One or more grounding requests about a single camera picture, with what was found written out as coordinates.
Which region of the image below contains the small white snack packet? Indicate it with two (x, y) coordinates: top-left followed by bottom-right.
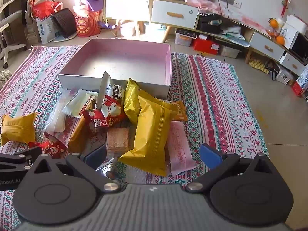
(96, 157), (116, 179)

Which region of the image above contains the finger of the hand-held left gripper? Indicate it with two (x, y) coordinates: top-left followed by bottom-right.
(0, 146), (42, 172)

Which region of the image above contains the grey knitted cushion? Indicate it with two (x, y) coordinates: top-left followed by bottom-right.
(0, 70), (13, 87)

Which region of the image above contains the white drawer low cabinet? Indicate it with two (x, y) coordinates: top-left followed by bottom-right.
(148, 0), (308, 77)

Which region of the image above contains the white orange biscuit packet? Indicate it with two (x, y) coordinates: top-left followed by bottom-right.
(138, 90), (188, 122)

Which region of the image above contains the red plastic bag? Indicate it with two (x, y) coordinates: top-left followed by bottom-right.
(31, 1), (63, 21)

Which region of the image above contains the clear plastic bin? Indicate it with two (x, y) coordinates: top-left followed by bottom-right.
(223, 46), (242, 59)

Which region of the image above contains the clear storage bin black lid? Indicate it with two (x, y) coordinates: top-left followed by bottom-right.
(174, 28), (199, 47)

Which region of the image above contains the white printed box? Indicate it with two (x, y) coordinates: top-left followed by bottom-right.
(276, 70), (293, 85)

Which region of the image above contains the cream white snack packet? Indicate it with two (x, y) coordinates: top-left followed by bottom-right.
(62, 89), (97, 119)

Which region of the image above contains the pink cloth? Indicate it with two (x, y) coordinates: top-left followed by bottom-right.
(183, 0), (268, 33)

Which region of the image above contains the black box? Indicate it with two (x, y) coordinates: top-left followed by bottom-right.
(199, 14), (223, 34)

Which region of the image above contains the white shopping bag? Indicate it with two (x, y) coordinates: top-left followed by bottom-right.
(36, 17), (60, 44)

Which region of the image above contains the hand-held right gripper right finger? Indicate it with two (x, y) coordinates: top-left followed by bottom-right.
(185, 143), (271, 194)

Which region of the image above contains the yellow chips packet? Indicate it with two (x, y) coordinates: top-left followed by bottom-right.
(123, 78), (145, 126)

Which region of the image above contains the clear plastic bag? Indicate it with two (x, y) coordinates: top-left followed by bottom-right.
(44, 88), (73, 133)

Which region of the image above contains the small red snack packet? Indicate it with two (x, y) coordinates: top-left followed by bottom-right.
(28, 132), (68, 160)

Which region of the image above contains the white foam box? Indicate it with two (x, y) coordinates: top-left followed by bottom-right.
(280, 14), (308, 49)

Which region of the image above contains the yellow striped snack packet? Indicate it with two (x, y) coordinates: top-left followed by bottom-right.
(0, 112), (38, 146)
(118, 95), (178, 177)

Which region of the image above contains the white office chair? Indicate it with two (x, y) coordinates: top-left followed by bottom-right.
(0, 3), (27, 68)

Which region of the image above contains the purple plastic object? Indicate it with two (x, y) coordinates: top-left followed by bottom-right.
(99, 20), (119, 30)

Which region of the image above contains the red box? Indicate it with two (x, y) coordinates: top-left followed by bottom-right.
(193, 38), (220, 56)

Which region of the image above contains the red paper bag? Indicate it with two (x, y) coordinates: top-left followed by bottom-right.
(73, 4), (102, 38)

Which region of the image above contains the clear wafer block packet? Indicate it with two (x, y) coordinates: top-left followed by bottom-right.
(106, 127), (131, 154)

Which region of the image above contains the pink cardboard box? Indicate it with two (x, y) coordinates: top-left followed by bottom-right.
(57, 38), (172, 101)

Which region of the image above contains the wooden shelf cabinet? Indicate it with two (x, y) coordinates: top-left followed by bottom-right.
(104, 0), (154, 38)

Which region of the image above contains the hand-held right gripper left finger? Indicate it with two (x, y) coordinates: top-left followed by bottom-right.
(31, 143), (122, 194)

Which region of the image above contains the black mesh basket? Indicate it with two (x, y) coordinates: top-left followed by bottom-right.
(51, 8), (78, 39)

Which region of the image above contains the grey nut snack packet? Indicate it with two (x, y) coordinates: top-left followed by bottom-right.
(96, 71), (126, 110)

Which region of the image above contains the patterned woven mat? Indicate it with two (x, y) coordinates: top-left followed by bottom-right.
(0, 44), (270, 231)

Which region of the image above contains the brown snack bar packet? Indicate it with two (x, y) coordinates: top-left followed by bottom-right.
(67, 100), (95, 154)

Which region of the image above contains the pink snack packet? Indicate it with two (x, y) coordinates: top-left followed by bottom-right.
(166, 121), (198, 175)

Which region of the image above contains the red white snack packet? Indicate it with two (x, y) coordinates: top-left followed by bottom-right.
(82, 95), (127, 134)

